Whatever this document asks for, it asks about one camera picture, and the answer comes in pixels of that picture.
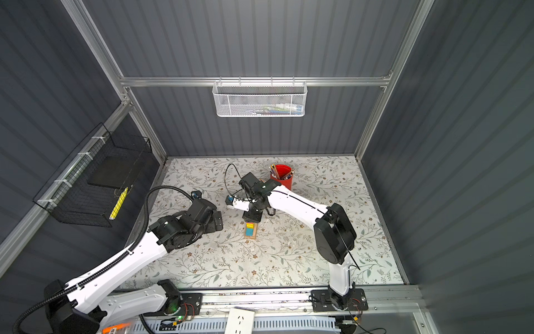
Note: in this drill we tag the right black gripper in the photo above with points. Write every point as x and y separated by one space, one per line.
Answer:
247 216

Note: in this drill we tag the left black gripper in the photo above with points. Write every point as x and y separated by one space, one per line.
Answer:
213 225

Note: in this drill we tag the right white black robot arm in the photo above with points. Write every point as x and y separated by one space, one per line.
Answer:
333 232

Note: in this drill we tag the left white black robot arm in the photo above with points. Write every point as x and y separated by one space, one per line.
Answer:
87 304

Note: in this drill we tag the red pencil cup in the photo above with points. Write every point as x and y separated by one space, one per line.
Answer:
283 174

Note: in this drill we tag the floral table mat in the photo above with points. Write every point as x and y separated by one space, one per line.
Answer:
284 251

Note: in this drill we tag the yellow ruler in basket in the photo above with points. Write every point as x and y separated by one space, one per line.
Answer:
118 205

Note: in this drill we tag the black foam pad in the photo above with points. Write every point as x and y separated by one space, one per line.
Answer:
116 173

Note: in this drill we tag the white power socket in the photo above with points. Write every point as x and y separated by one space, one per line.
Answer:
240 321

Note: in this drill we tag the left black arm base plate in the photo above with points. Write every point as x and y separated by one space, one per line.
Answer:
190 304

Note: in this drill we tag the white wire mesh basket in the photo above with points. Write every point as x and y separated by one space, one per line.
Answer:
271 101

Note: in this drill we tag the black wire mesh basket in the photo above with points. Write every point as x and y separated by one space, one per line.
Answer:
93 188

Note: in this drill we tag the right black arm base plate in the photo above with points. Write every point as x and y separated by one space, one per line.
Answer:
326 300

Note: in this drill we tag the orange tool handle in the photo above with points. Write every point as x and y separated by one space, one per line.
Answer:
122 328

